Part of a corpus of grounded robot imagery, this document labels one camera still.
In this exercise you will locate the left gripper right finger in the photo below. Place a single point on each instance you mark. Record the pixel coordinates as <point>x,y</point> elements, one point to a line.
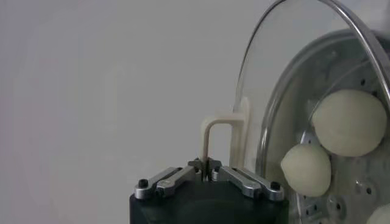
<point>243,182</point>

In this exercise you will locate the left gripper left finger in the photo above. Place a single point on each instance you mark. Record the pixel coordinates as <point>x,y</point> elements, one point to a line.
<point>176,179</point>

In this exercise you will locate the white steamed baozi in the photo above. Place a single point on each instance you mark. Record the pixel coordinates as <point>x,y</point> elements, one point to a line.
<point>306,170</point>
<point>382,216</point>
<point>348,121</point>

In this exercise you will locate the perforated stainless steel steamer basket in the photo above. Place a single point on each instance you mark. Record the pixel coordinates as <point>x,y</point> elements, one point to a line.
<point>350,182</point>

